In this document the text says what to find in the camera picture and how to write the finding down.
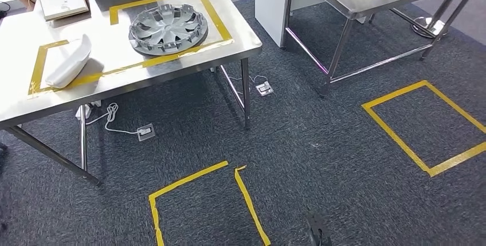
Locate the white curved plastic part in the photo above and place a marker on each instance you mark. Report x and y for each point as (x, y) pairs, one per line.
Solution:
(70, 63)

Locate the stainless steel workbench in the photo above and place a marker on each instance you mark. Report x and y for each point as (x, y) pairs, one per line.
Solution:
(110, 46)

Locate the metal floor socket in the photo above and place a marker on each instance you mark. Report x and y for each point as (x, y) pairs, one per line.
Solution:
(264, 89)
(146, 133)

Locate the yellow tape square with gap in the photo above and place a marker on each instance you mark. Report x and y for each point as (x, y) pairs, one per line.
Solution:
(190, 179)

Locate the white pillar cabinet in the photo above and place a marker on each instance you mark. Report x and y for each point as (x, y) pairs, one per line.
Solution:
(269, 8)

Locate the silver wheel hubcap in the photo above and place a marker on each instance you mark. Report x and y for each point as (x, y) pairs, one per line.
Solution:
(167, 29)

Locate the white power adapter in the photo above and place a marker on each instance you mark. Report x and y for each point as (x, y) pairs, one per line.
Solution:
(85, 110)

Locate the chrome stanchion base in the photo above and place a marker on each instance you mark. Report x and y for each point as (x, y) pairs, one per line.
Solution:
(427, 27)

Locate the black robot torso bracket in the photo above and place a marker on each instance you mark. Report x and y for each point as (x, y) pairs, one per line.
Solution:
(319, 233)

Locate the yellow tape frame on workbench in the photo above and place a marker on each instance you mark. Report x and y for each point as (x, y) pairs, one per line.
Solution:
(38, 65)

